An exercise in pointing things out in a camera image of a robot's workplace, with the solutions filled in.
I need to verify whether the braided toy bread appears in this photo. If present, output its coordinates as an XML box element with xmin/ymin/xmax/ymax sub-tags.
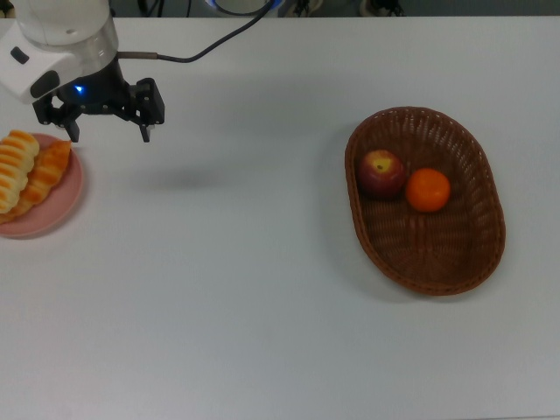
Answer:
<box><xmin>0</xmin><ymin>139</ymin><xmax>73</xmax><ymax>225</ymax></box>

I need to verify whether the red toy apple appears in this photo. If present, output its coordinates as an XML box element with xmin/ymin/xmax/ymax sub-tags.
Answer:
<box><xmin>359</xmin><ymin>149</ymin><xmax>407</xmax><ymax>200</ymax></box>

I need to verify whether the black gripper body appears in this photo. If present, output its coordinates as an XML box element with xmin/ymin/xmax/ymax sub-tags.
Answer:
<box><xmin>55</xmin><ymin>56</ymin><xmax>133</xmax><ymax>117</ymax></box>

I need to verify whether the brown woven basket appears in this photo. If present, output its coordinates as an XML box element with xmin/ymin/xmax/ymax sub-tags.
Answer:
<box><xmin>344</xmin><ymin>106</ymin><xmax>508</xmax><ymax>298</ymax></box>

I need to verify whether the robot base with blue ring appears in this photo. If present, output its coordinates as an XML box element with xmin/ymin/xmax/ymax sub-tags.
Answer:
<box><xmin>205</xmin><ymin>0</ymin><xmax>285</xmax><ymax>17</ymax></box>

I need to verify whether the long black robot cable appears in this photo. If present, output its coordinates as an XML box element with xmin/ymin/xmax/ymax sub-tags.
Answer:
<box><xmin>117</xmin><ymin>0</ymin><xmax>275</xmax><ymax>63</ymax></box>

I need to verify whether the toy orange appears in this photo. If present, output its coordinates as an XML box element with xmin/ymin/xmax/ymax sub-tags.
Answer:
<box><xmin>404</xmin><ymin>168</ymin><xmax>452</xmax><ymax>214</ymax></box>

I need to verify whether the striped toy bread roll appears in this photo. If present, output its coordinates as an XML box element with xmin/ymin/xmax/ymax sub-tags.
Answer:
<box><xmin>0</xmin><ymin>129</ymin><xmax>40</xmax><ymax>215</ymax></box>

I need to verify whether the pink plate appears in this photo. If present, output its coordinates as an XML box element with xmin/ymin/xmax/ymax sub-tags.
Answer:
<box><xmin>0</xmin><ymin>133</ymin><xmax>84</xmax><ymax>240</ymax></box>

